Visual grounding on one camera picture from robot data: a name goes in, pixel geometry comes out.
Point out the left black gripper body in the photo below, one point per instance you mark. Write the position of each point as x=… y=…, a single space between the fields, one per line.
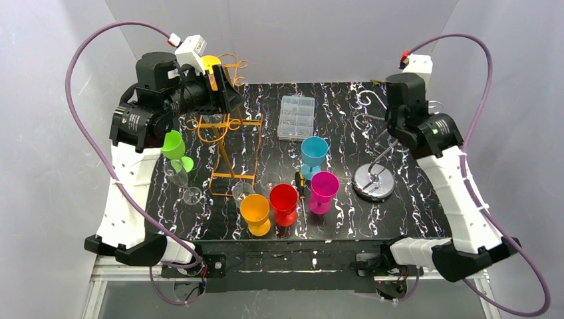
x=217 y=86

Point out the yellow foot orange glass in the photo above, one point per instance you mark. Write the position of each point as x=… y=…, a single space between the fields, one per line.
x=209 y=61

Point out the gold wire glass rack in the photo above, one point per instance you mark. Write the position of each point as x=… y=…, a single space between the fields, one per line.
x=232 y=165

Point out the green plastic wine glass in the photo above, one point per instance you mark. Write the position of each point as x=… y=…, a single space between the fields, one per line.
x=174 y=148

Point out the clear wine glass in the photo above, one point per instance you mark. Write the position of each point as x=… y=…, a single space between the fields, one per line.
x=176 y=173
x=213 y=119

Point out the clear tumbler glass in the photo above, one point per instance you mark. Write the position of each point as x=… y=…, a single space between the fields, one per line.
x=240 y=191
x=269 y=180

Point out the blue plastic wine glass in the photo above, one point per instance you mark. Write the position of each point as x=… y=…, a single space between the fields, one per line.
x=313 y=153

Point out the red plastic wine glass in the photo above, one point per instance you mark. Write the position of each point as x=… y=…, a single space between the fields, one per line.
x=283 y=199

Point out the orange plastic wine glass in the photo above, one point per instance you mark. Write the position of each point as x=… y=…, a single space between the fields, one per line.
x=255 y=210

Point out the magenta plastic wine glass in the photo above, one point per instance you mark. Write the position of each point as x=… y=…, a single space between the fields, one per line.
x=324 y=187

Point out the silver wire glass stand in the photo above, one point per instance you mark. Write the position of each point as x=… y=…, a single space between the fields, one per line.
x=373 y=181

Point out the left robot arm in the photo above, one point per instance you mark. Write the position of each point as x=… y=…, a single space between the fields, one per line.
x=168 y=86

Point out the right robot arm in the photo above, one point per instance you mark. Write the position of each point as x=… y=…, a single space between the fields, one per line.
x=435 y=142

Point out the clear plastic compartment box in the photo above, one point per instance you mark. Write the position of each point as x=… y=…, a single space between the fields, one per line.
x=296 y=119

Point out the yellow black screwdriver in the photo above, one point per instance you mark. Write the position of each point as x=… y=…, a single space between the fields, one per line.
x=300 y=186

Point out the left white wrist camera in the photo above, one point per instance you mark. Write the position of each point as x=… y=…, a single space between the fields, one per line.
x=189 y=51

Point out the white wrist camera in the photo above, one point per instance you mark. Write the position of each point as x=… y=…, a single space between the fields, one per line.
x=189 y=51
x=419 y=64

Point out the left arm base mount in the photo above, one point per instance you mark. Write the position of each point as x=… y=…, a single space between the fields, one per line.
x=191 y=283

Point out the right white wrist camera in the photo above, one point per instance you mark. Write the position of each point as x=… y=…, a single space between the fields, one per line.
x=419 y=64

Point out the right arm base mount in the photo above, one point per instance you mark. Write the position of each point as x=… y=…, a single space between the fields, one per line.
x=394 y=283

